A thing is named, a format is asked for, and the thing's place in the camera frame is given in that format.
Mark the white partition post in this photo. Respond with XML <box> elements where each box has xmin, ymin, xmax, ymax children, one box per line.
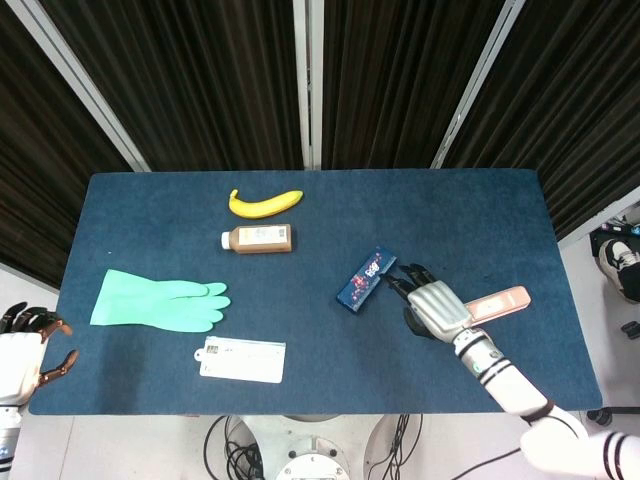
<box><xmin>430</xmin><ymin>0</ymin><xmax>526</xmax><ymax>170</ymax></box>
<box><xmin>7</xmin><ymin>0</ymin><xmax>151</xmax><ymax>173</ymax></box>
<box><xmin>292</xmin><ymin>0</ymin><xmax>325</xmax><ymax>170</ymax></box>

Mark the blue felt table cover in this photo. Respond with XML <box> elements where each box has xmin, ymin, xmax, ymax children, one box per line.
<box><xmin>28</xmin><ymin>168</ymin><xmax>604</xmax><ymax>416</ymax></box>

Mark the black cable bundle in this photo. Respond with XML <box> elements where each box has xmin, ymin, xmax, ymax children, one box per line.
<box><xmin>364</xmin><ymin>413</ymin><xmax>524</xmax><ymax>480</ymax></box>
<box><xmin>203</xmin><ymin>414</ymin><xmax>264</xmax><ymax>480</ymax></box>

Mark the pink plastic case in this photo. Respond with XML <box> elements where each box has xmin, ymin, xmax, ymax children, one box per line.
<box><xmin>464</xmin><ymin>285</ymin><xmax>533</xmax><ymax>324</ymax></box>

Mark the brown drink bottle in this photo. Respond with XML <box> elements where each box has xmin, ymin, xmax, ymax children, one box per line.
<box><xmin>220</xmin><ymin>223</ymin><xmax>294</xmax><ymax>255</ymax></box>

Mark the dark pleated curtain panel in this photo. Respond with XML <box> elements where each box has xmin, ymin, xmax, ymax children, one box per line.
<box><xmin>0</xmin><ymin>0</ymin><xmax>136</xmax><ymax>290</ymax></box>
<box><xmin>319</xmin><ymin>0</ymin><xmax>507</xmax><ymax>170</ymax></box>
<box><xmin>443</xmin><ymin>0</ymin><xmax>640</xmax><ymax>242</ymax></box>
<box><xmin>39</xmin><ymin>0</ymin><xmax>305</xmax><ymax>173</ymax></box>

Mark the green rubber glove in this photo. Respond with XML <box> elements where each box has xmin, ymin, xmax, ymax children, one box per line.
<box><xmin>89</xmin><ymin>268</ymin><xmax>232</xmax><ymax>334</ymax></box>

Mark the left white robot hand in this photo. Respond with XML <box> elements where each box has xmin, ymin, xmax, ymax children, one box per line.
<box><xmin>0</xmin><ymin>301</ymin><xmax>81</xmax><ymax>406</ymax></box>

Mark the black and white sneaker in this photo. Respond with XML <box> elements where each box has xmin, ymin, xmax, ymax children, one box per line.
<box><xmin>598</xmin><ymin>238</ymin><xmax>640</xmax><ymax>303</ymax></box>

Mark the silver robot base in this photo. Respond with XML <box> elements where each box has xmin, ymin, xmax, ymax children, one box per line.
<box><xmin>227</xmin><ymin>413</ymin><xmax>396</xmax><ymax>480</ymax></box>

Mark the black table foot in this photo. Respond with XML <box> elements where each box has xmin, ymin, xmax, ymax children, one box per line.
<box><xmin>587</xmin><ymin>407</ymin><xmax>640</xmax><ymax>426</ymax></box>

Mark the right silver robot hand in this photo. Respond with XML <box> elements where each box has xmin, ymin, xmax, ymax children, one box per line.
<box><xmin>383</xmin><ymin>262</ymin><xmax>480</xmax><ymax>347</ymax></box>

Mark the yellow banana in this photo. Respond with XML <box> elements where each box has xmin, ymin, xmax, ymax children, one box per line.
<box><xmin>228</xmin><ymin>188</ymin><xmax>305</xmax><ymax>219</ymax></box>

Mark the white zip pouch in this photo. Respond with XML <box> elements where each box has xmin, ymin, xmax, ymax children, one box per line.
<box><xmin>193</xmin><ymin>335</ymin><xmax>287</xmax><ymax>385</ymax></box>

